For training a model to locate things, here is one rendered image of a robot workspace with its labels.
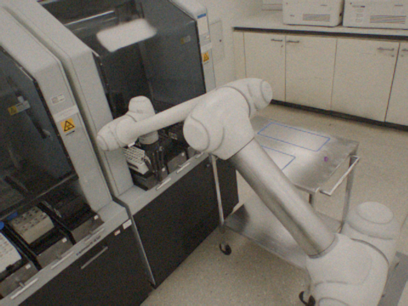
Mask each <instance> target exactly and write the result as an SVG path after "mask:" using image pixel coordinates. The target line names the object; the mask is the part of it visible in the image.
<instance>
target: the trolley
mask: <svg viewBox="0 0 408 306"><path fill-rule="evenodd" d="M250 123H251V126H252V128H253V131H254V138H255V139H256V140H257V142H258V143H259V144H260V145H261V147H262V148H263V149H264V150H265V151H266V152H267V154H268V155H269V156H270V157H271V158H272V159H273V161H274V162H275V163H276V164H277V165H278V167H279V168H280V169H281V170H282V172H283V173H284V174H285V175H286V176H287V177H288V179H290V180H291V182H292V184H294V186H295V187H296V188H297V189H299V190H301V191H303V192H306V193H309V198H308V202H309V203H310V205H311V206H312V207H313V209H314V210H315V211H316V202H317V193H318V192H320V193H322V194H325V195H327V196H331V195H332V194H333V193H334V192H335V191H336V189H337V188H338V187H339V185H340V184H341V183H342V182H343V181H344V179H345V178H346V177H347V183H346V187H345V196H344V206H343V211H342V220H341V221H339V220H337V219H334V218H332V217H330V216H326V215H325V214H322V213H320V212H317V211H316V212H317V213H318V214H319V216H320V217H321V219H322V220H323V221H324V222H325V223H326V224H327V225H328V226H329V227H330V228H331V230H332V231H333V232H334V233H337V232H338V230H339V228H340V227H341V229H340V230H342V227H343V225H344V222H345V218H346V217H347V214H348V213H349V208H350V199H351V195H352V187H353V179H354V174H355V166H356V165H357V164H358V162H359V161H360V160H361V157H358V156H357V153H358V146H359V141H354V140H350V139H347V138H343V137H339V136H335V135H331V134H326V133H324V132H319V131H316V130H312V129H307V128H305V127H300V126H296V125H293V124H288V123H284V122H281V121H277V120H273V119H270V118H266V117H261V116H258V115H256V116H255V117H253V118H252V119H250ZM208 155H209V163H210V168H211V176H212V183H213V189H214V197H215V201H216V210H217V218H218V223H219V231H220V238H221V243H220V244H219V248H220V250H221V252H222V253H223V254H226V255H228V256H229V255H230V254H231V253H232V250H231V248H230V246H229V243H228V241H227V240H226V235H225V228H224V226H225V227H226V228H229V229H231V230H232V231H234V232H236V233H237V234H240V235H241V236H243V237H245V238H247V239H248V240H250V241H252V242H254V243H256V244H257V245H259V246H260V247H262V248H264V249H266V250H268V251H269V252H271V253H273V254H275V255H277V256H279V257H281V258H283V259H284V260H286V261H288V262H289V263H290V264H292V265H294V266H296V267H298V268H300V269H302V270H304V271H305V285H304V291H302V292H300V294H299V299H300V301H301V302H302V303H303V304H304V305H306V306H315V304H316V301H315V298H314V297H313V296H312V295H311V291H310V286H311V276H310V273H309V272H308V270H307V267H306V265H305V256H306V252H305V251H304V250H303V249H302V248H301V247H300V246H299V245H298V243H297V242H296V241H295V240H294V239H293V237H292V235H291V234H290V233H289V232H288V231H287V230H286V228H285V227H284V226H282V224H281V223H280V222H279V221H278V220H277V218H276V217H275V216H274V215H273V213H272V212H271V211H270V209H269V208H268V207H267V205H266V204H264V202H263V201H262V200H261V199H260V198H259V197H258V196H257V194H256V193H254V194H253V195H252V196H251V197H250V198H249V199H248V200H247V201H246V202H245V203H244V204H243V205H241V206H240V207H239V208H238V209H237V210H236V211H235V212H234V213H233V214H232V215H231V216H229V217H228V218H227V219H226V220H225V221H224V222H223V214H222V205H221V200H220V191H219V182H218V177H217V168H216V160H215V157H218V156H216V155H214V154H212V153H208ZM349 156H350V160H349V164H348V170H347V171H346V173H345V174H344V175H343V177H342V178H341V179H340V181H339V182H338V183H337V184H336V185H335V187H334V188H333V189H332V190H331V191H330V192H327V191H324V190H323V189H321V188H322V187H323V186H324V185H325V184H326V183H327V182H328V180H329V179H330V178H331V177H332V175H333V174H334V173H335V172H336V171H337V170H338V169H339V168H340V166H341V165H342V164H343V163H344V162H345V161H346V160H347V159H348V157H349ZM324 157H328V161H324Z"/></svg>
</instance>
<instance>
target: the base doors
mask: <svg viewBox="0 0 408 306"><path fill-rule="evenodd" d="M271 39H274V40H279V41H281V40H283V41H282V42H279V41H270V40H271ZM289 40H290V41H293V42H297V41H299V43H292V42H287V41H289ZM233 42H234V57H235V65H236V81H237V80H242V79H247V78H260V79H262V80H264V81H266V82H267V83H268V84H269V85H270V86H271V90H272V93H273V96H272V99H274V100H279V101H285V102H289V103H295V104H301V105H304V106H311V107H316V108H320V109H326V110H330V111H336V112H341V113H345V114H350V115H356V116H359V117H364V118H370V119H374V120H379V121H385V119H386V121H388V122H392V123H398V124H404V125H407V126H408V51H401V50H402V49H406V50H408V42H401V43H400V42H388V41H373V40H364V39H349V38H331V37H321V36H302V35H284V34H275V33H271V34H266V33H250V32H233ZM261 43H267V44H268V45H262V44H261ZM282 45H284V46H283V47H281V46H282ZM303 46H307V47H312V48H313V49H307V48H303ZM380 47H381V48H383V49H392V48H394V50H381V49H377V48H380ZM281 49H282V54H281ZM398 50H399V53H398ZM360 52H363V53H365V52H372V55H361V54H359V53H360ZM391 55H394V57H391ZM401 55H403V57H401ZM397 57H398V60H397ZM396 61H397V63H396ZM395 67H396V70H395ZM393 73H395V74H394V76H393ZM392 80H393V83H392ZM391 86H392V90H391ZM390 90H391V93H390ZM389 96H390V99H389ZM388 103H389V106H388ZM387 107H388V109H387ZM386 113H387V116H386Z"/></svg>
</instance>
